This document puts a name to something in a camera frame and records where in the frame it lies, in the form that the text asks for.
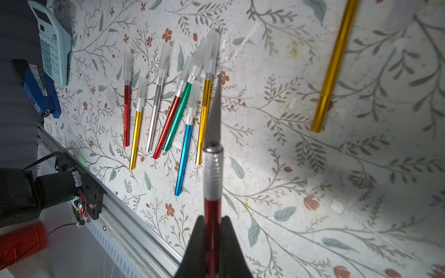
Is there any dark red carving knife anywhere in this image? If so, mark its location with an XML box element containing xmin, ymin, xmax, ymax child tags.
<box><xmin>123</xmin><ymin>51</ymin><xmax>133</xmax><ymax>147</ymax></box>

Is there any light blue calculator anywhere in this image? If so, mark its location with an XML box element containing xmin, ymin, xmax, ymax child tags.
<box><xmin>27</xmin><ymin>1</ymin><xmax>72</xmax><ymax>86</ymax></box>

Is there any blue stapler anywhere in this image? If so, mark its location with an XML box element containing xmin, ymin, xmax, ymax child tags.
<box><xmin>10</xmin><ymin>59</ymin><xmax>61</xmax><ymax>119</ymax></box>

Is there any green carving knife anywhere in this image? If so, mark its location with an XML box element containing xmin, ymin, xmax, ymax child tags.
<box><xmin>163</xmin><ymin>38</ymin><xmax>209</xmax><ymax>152</ymax></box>

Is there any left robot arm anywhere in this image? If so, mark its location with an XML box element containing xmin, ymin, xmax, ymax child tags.
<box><xmin>1</xmin><ymin>168</ymin><xmax>79</xmax><ymax>228</ymax></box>

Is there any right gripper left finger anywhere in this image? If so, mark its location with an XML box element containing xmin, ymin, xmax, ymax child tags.
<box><xmin>174</xmin><ymin>215</ymin><xmax>206</xmax><ymax>278</ymax></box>

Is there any red cylinder object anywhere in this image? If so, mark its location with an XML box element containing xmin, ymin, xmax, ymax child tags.
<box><xmin>1</xmin><ymin>221</ymin><xmax>48</xmax><ymax>269</ymax></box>

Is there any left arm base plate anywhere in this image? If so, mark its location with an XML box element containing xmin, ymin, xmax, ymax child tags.
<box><xmin>55</xmin><ymin>153</ymin><xmax>105</xmax><ymax>222</ymax></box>

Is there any silver carving knife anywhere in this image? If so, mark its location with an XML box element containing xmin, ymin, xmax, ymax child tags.
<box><xmin>146</xmin><ymin>42</ymin><xmax>174</xmax><ymax>152</ymax></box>

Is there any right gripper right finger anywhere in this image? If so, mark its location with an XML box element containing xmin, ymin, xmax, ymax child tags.
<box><xmin>220</xmin><ymin>216</ymin><xmax>253</xmax><ymax>278</ymax></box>

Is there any blue carving knife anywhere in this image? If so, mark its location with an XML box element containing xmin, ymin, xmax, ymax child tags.
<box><xmin>175</xmin><ymin>78</ymin><xmax>202</xmax><ymax>196</ymax></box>

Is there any gold carving knife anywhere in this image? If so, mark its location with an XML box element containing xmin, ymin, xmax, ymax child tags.
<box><xmin>129</xmin><ymin>76</ymin><xmax>148</xmax><ymax>170</ymax></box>
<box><xmin>311</xmin><ymin>0</ymin><xmax>359</xmax><ymax>133</ymax></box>
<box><xmin>195</xmin><ymin>31</ymin><xmax>219</xmax><ymax>166</ymax></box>

